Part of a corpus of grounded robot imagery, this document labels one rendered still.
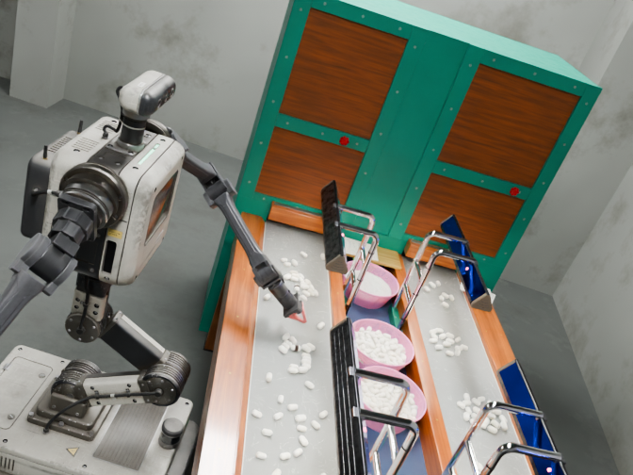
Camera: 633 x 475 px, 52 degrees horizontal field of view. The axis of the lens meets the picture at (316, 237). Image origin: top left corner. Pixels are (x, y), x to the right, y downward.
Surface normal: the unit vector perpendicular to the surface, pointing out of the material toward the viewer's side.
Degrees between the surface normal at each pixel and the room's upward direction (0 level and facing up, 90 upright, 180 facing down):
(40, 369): 0
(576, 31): 90
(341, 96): 90
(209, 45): 90
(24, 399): 0
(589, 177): 90
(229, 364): 0
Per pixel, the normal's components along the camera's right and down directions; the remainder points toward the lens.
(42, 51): -0.11, 0.46
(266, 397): 0.31, -0.83
